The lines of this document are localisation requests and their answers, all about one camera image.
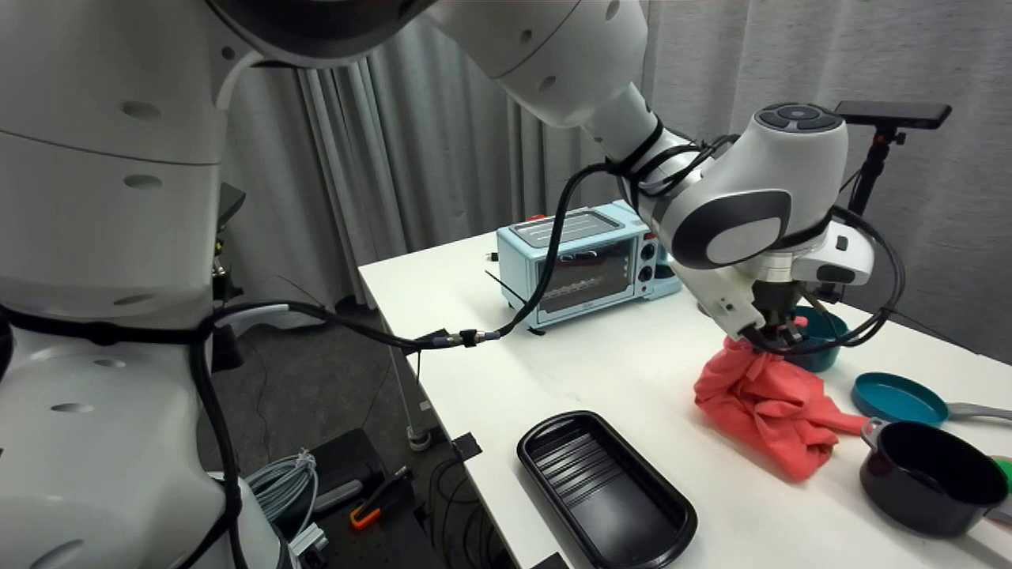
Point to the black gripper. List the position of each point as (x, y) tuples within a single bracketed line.
[(784, 317)]

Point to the red cloth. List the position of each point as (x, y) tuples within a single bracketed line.
[(775, 415)]

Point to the teal toy pot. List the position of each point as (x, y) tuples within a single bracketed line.
[(824, 354)]

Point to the teal plate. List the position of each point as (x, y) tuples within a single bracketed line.
[(896, 400)]

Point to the black tripod stand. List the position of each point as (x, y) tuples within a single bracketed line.
[(874, 168)]

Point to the light blue toaster oven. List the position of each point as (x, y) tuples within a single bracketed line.
[(579, 275)]

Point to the black pot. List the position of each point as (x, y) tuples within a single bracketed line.
[(928, 479)]

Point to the black ridged tray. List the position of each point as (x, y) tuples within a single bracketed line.
[(605, 494)]

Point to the green toy object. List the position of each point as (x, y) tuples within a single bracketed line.
[(1003, 476)]

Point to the black tape strip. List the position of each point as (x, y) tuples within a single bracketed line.
[(469, 445)]

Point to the black camera bar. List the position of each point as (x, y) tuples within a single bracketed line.
[(889, 115)]

